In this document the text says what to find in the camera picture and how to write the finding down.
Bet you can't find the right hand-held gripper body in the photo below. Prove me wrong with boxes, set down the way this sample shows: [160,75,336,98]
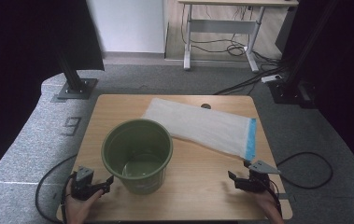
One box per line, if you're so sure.
[234,160,281,192]

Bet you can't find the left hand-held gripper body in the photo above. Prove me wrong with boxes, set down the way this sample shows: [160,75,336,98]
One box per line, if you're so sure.
[70,166,104,202]

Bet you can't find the green plastic bucket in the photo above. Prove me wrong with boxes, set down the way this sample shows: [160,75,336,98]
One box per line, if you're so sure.
[100,119,174,196]

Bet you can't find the white bag with blue band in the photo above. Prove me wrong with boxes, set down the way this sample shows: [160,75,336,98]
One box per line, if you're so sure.
[141,97,257,162]

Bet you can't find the person's left hand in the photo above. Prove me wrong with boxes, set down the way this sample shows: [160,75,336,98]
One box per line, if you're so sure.
[64,181,104,224]

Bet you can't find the person's right hand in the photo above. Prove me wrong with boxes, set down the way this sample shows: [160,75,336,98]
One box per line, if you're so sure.
[253,186,286,224]

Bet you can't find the black stand with black base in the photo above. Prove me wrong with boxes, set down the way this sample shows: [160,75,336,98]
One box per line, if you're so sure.
[267,0,341,108]

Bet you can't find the white power strip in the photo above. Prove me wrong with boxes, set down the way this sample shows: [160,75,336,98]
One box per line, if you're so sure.
[261,74,282,84]

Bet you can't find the left black stand base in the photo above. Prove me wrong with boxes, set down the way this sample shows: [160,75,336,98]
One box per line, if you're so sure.
[54,46,99,101]

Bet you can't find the dark curtain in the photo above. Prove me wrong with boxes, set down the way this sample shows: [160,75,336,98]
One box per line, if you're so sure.
[276,0,354,174]
[0,0,105,188]

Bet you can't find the white partition panel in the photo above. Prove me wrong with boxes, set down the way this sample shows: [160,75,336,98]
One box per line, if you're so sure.
[85,0,166,54]

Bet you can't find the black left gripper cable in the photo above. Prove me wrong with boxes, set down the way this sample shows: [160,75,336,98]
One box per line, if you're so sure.
[35,153,79,224]

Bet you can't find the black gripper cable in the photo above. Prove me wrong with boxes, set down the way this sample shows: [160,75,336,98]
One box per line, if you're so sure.
[260,151,333,217]
[35,153,79,224]

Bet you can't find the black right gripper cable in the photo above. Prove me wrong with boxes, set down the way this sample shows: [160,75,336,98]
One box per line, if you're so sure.
[260,151,333,217]

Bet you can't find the bundle of black floor cables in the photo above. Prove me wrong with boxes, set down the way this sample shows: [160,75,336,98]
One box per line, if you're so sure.
[180,4,288,96]

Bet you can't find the white metal frame desk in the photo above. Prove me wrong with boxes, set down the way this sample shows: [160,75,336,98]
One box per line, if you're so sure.
[177,0,300,73]

